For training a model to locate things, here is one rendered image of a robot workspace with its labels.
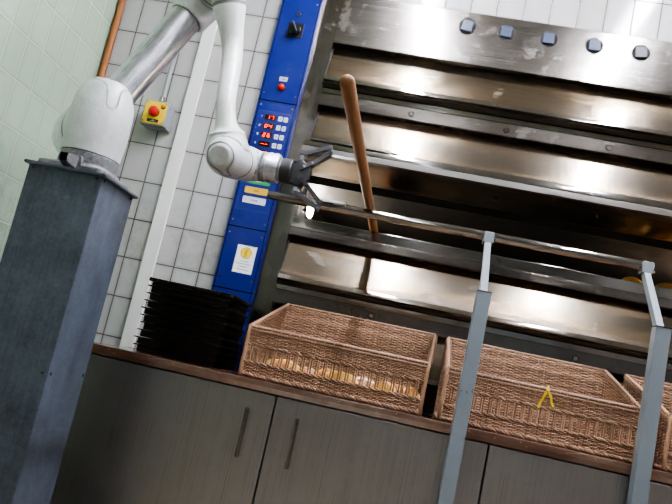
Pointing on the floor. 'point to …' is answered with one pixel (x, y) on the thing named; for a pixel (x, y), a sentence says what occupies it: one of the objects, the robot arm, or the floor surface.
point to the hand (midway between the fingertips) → (346, 182)
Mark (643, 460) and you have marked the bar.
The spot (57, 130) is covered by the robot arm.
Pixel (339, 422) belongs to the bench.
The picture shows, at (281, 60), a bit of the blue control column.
